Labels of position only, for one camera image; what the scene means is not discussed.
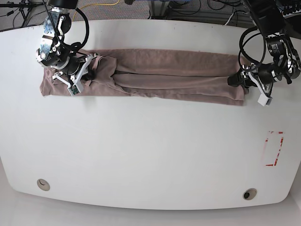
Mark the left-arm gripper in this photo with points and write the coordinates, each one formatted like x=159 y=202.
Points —
x=262 y=78

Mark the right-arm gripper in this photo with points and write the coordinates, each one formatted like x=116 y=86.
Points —
x=75 y=70

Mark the dusty pink T-shirt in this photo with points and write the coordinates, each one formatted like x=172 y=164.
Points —
x=170 y=74

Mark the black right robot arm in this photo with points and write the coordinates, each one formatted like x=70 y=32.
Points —
x=53 y=51

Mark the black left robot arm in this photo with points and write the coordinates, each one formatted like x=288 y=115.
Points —
x=286 y=63

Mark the red tape marking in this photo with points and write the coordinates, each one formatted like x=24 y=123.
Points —
x=272 y=148

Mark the white power strip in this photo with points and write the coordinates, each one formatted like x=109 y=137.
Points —
x=291 y=11

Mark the black tripod stand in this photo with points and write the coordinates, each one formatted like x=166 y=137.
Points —
x=23 y=8

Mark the right table grommet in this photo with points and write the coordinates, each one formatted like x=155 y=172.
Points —
x=249 y=194

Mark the table grommet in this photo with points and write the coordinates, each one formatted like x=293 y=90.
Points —
x=249 y=194
x=43 y=184

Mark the left table grommet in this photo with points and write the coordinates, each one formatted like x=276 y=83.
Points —
x=43 y=184

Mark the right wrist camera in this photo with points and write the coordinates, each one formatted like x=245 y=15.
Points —
x=74 y=90

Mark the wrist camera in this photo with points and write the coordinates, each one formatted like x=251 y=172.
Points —
x=263 y=100
x=74 y=90

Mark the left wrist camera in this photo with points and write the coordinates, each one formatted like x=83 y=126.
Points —
x=263 y=100

